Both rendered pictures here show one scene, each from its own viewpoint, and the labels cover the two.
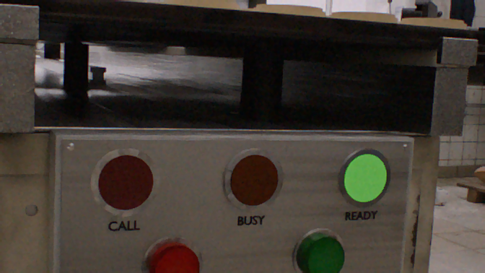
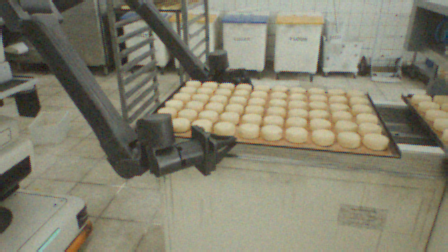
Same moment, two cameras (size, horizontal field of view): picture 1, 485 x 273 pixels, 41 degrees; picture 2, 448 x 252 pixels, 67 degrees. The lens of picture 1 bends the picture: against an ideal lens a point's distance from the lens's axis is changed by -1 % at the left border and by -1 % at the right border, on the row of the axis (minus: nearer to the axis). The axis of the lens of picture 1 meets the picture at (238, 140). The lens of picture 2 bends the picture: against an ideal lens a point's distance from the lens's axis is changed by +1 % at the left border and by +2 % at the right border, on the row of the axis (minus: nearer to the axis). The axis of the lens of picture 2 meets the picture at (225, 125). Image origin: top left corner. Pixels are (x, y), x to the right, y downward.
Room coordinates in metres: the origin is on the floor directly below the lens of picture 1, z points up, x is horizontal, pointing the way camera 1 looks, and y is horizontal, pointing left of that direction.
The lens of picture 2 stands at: (1.06, -0.70, 1.26)
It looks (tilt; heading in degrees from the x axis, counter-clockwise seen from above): 25 degrees down; 123
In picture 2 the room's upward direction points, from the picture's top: straight up
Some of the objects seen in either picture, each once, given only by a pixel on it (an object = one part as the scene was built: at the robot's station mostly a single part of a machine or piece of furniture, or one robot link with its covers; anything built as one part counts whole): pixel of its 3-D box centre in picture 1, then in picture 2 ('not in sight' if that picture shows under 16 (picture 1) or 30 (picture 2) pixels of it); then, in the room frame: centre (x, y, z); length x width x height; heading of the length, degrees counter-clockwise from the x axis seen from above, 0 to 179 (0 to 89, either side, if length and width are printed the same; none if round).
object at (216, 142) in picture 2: not in sight; (218, 147); (0.68, -0.14, 0.89); 0.09 x 0.07 x 0.07; 66
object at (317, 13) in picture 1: (289, 22); (174, 105); (0.46, -0.03, 0.91); 0.05 x 0.05 x 0.02
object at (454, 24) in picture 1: (431, 33); not in sight; (0.50, -0.14, 0.91); 0.05 x 0.05 x 0.02
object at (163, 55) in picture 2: not in sight; (150, 41); (-2.30, 2.63, 0.38); 0.64 x 0.54 x 0.77; 116
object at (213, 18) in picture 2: not in sight; (197, 43); (-1.71, 2.89, 0.38); 0.64 x 0.54 x 0.77; 115
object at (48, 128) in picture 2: not in sight; (51, 127); (-1.51, 0.63, 0.08); 0.30 x 0.22 x 0.16; 130
